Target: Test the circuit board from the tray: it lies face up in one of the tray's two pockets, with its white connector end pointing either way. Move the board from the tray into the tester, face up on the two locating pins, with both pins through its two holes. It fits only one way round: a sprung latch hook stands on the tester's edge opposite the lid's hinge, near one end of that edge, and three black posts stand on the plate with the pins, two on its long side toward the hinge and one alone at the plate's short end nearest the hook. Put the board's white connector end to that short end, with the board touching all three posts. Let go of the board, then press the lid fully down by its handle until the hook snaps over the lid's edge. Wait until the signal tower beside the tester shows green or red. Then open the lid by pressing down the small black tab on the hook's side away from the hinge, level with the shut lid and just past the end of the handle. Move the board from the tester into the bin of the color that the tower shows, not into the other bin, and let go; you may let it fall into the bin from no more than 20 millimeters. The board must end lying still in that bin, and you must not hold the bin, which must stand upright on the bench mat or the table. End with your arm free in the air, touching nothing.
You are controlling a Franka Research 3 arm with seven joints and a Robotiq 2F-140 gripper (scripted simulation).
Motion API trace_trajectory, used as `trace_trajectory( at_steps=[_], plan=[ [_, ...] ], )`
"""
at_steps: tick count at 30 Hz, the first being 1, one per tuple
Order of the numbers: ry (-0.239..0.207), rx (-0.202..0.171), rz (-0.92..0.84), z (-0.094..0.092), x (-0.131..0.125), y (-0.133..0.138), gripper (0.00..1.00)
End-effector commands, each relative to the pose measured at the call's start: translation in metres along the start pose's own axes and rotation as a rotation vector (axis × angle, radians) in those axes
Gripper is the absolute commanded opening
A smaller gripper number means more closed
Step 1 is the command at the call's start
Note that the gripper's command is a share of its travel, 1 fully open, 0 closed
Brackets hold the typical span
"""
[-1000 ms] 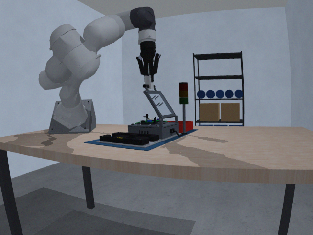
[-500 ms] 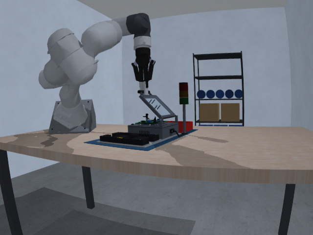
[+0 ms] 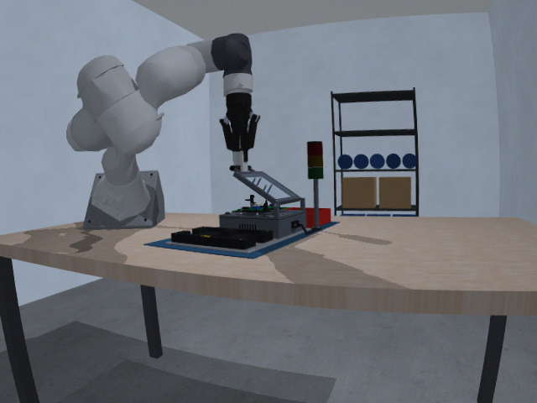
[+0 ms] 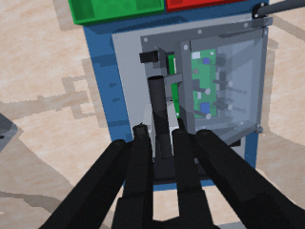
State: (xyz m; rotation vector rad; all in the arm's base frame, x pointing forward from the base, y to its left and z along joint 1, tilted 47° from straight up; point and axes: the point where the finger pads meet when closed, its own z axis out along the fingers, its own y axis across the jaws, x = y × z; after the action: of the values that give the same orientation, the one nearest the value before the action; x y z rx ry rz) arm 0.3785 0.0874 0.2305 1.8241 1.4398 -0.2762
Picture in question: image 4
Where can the green open bin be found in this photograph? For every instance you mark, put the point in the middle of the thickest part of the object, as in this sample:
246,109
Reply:
89,12

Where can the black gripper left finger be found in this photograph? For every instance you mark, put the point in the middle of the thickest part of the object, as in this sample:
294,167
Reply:
88,203

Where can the green circuit board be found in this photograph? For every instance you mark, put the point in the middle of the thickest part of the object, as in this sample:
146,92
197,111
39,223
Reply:
174,85

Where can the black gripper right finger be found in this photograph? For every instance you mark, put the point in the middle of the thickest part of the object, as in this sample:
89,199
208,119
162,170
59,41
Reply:
254,199

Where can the red bin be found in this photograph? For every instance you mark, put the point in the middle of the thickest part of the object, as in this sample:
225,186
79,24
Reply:
176,5

